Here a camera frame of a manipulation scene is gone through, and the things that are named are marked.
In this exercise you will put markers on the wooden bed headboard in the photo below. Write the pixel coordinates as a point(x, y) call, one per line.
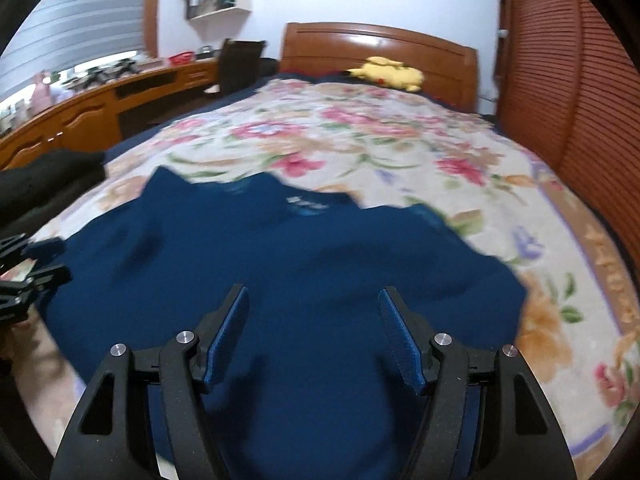
point(380, 45)

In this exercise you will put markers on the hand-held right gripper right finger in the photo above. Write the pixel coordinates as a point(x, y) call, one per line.
point(402, 345)

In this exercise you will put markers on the floral blanket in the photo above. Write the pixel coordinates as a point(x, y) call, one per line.
point(380, 145)

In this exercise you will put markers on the wooden louvered wardrobe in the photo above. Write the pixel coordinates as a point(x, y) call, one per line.
point(570, 100)

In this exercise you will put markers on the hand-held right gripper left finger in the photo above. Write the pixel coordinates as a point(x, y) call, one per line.
point(227, 340)

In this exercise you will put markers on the wooden window frame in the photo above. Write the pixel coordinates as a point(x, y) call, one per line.
point(152, 10)

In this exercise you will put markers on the wooden desk cabinet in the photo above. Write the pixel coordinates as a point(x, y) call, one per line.
point(75, 120)

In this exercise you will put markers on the red box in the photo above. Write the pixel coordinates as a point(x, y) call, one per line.
point(182, 58)

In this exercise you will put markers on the blue suit jacket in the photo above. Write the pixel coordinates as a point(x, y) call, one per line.
point(310, 270)

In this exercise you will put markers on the group of black gadgets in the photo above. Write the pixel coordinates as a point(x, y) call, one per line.
point(107, 72)

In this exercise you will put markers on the black cloth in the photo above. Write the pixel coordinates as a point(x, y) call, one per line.
point(45, 185)

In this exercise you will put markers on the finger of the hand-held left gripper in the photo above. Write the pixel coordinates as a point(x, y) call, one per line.
point(45, 250)
point(47, 276)

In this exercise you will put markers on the grey window blind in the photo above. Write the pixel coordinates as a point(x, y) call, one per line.
point(75, 20)

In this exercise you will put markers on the yellow plush toy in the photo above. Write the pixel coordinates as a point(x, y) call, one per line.
point(390, 74)

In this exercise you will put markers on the black chair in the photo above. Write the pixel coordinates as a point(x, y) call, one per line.
point(240, 65)

